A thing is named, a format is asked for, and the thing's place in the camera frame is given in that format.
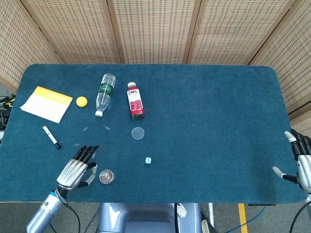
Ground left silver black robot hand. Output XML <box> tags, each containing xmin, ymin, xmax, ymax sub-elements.
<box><xmin>56</xmin><ymin>145</ymin><xmax>100</xmax><ymax>191</ymax></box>

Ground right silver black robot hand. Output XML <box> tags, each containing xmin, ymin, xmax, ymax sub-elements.
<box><xmin>272</xmin><ymin>128</ymin><xmax>311</xmax><ymax>195</ymax></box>

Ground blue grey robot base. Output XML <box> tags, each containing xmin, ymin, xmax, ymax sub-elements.
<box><xmin>96</xmin><ymin>202</ymin><xmax>202</xmax><ymax>233</ymax></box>

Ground clear tub of paperclips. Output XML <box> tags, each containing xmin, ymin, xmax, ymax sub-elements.
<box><xmin>98</xmin><ymin>169</ymin><xmax>115</xmax><ymax>185</ymax></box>

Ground white black marker pen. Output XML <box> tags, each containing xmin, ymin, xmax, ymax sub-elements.
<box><xmin>42</xmin><ymin>126</ymin><xmax>62</xmax><ymax>150</ymax></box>

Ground yellow white notepad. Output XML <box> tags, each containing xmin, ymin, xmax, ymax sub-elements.
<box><xmin>19</xmin><ymin>86</ymin><xmax>73</xmax><ymax>124</ymax></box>

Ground clear round plastic lid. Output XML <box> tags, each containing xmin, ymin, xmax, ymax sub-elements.
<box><xmin>131</xmin><ymin>127</ymin><xmax>145</xmax><ymax>141</ymax></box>

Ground yellow floor tape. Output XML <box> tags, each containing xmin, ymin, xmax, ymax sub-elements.
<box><xmin>238</xmin><ymin>203</ymin><xmax>249</xmax><ymax>233</ymax></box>

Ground clear water bottle green label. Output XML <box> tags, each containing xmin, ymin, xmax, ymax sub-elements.
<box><xmin>95</xmin><ymin>73</ymin><xmax>117</xmax><ymax>117</ymax></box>

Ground black power strip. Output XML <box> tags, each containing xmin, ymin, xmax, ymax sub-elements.
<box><xmin>0</xmin><ymin>110</ymin><xmax>10</xmax><ymax>129</ymax></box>

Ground red juice bottle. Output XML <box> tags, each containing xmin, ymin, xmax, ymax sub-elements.
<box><xmin>126</xmin><ymin>82</ymin><xmax>145</xmax><ymax>121</ymax></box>

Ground white table leg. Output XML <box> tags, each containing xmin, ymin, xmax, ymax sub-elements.
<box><xmin>207</xmin><ymin>203</ymin><xmax>214</xmax><ymax>228</ymax></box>

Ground blue carpet table cover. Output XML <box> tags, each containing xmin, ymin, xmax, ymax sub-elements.
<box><xmin>0</xmin><ymin>63</ymin><xmax>307</xmax><ymax>204</ymax></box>

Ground wicker folding screen panel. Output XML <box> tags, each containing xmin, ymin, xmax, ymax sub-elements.
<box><xmin>182</xmin><ymin>0</ymin><xmax>302</xmax><ymax>66</ymax></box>
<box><xmin>0</xmin><ymin>0</ymin><xmax>63</xmax><ymax>94</ymax></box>
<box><xmin>20</xmin><ymin>0</ymin><xmax>124</xmax><ymax>64</ymax></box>
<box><xmin>106</xmin><ymin>0</ymin><xmax>202</xmax><ymax>64</ymax></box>
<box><xmin>247</xmin><ymin>0</ymin><xmax>311</xmax><ymax>133</ymax></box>

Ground white round perforated plate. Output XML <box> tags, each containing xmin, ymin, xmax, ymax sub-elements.
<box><xmin>176</xmin><ymin>203</ymin><xmax>188</xmax><ymax>219</ymax></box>

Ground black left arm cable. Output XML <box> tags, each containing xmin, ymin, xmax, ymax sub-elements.
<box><xmin>63</xmin><ymin>203</ymin><xmax>81</xmax><ymax>233</ymax></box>

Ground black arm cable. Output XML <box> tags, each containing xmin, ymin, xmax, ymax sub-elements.
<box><xmin>63</xmin><ymin>203</ymin><xmax>81</xmax><ymax>233</ymax></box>
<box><xmin>290</xmin><ymin>200</ymin><xmax>311</xmax><ymax>233</ymax></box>

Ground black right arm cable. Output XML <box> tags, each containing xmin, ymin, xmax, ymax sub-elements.
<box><xmin>290</xmin><ymin>200</ymin><xmax>311</xmax><ymax>233</ymax></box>

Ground black yellow cable bundle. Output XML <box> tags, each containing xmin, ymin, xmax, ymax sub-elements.
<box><xmin>0</xmin><ymin>95</ymin><xmax>16</xmax><ymax>109</ymax></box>

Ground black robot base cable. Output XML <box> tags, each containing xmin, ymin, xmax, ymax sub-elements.
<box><xmin>173</xmin><ymin>203</ymin><xmax>180</xmax><ymax>233</ymax></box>

